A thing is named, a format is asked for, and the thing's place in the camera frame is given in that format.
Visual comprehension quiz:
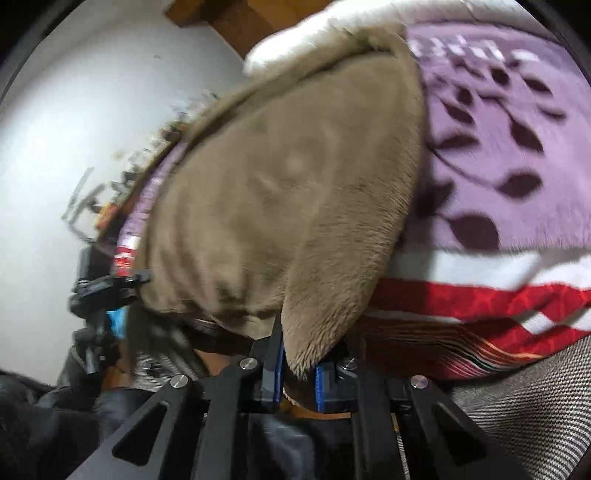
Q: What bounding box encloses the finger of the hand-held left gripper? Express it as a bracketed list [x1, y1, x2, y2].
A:
[107, 270, 153, 302]

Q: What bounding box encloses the cluttered wooden desk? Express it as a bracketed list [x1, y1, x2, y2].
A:
[60, 90, 220, 247]

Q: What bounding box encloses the brown wooden wardrobe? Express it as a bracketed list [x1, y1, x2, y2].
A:
[165, 0, 334, 60]

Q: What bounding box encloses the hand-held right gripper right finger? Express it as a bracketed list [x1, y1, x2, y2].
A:
[314, 345, 532, 480]

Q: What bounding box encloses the white quilt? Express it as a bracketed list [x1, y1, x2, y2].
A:
[242, 0, 548, 78]

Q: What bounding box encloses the brown fleece garment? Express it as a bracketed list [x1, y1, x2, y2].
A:
[124, 21, 428, 409]

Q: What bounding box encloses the grey woven mattress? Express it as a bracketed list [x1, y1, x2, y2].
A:
[124, 339, 591, 480]

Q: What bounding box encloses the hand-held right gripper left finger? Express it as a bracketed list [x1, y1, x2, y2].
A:
[65, 316, 284, 480]

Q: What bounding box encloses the purple leaf print blanket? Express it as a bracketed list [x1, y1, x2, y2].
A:
[115, 21, 591, 259]

